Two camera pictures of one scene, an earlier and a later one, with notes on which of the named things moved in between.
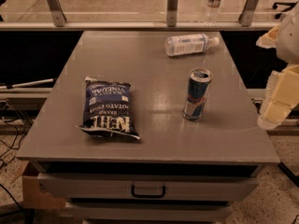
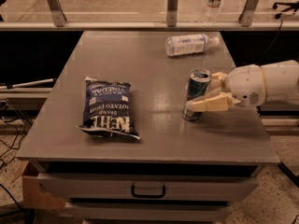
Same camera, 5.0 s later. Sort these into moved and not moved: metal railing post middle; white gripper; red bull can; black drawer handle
Moved: white gripper
Not moved: red bull can; black drawer handle; metal railing post middle
